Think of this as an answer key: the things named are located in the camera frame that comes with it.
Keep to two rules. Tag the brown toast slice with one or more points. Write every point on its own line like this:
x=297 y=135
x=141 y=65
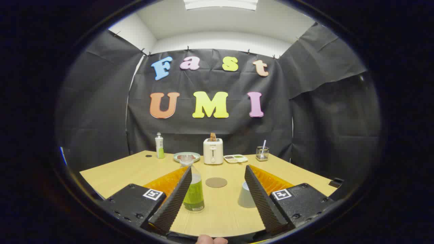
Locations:
x=213 y=136

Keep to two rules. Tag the white divided tray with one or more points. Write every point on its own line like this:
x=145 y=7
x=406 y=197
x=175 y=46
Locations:
x=235 y=158

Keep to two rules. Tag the ceiling light panel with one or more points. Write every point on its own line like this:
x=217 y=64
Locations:
x=220 y=4

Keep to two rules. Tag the round brown coaster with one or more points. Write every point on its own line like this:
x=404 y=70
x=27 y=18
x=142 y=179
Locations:
x=216 y=182

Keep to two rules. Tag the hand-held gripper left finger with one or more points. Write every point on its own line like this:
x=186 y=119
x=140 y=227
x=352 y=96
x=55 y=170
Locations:
x=176 y=200

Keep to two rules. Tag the black table clamp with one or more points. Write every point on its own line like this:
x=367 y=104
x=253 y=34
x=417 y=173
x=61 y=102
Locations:
x=335 y=183

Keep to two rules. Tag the wooden table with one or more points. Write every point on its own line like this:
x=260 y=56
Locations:
x=223 y=217

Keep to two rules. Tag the pale green plate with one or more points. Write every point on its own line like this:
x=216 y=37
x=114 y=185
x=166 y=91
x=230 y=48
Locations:
x=176 y=156

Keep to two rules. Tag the green label juice bottle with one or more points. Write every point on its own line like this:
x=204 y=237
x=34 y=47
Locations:
x=196 y=193

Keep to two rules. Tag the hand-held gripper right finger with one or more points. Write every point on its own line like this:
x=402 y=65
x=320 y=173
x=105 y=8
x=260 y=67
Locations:
x=262 y=200

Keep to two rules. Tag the white toaster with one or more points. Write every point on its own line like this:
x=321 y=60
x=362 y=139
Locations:
x=213 y=150

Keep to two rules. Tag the white cup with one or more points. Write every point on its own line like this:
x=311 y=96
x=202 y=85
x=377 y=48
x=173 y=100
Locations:
x=244 y=198

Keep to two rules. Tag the small white green bottle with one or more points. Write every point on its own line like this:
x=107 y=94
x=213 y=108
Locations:
x=159 y=147

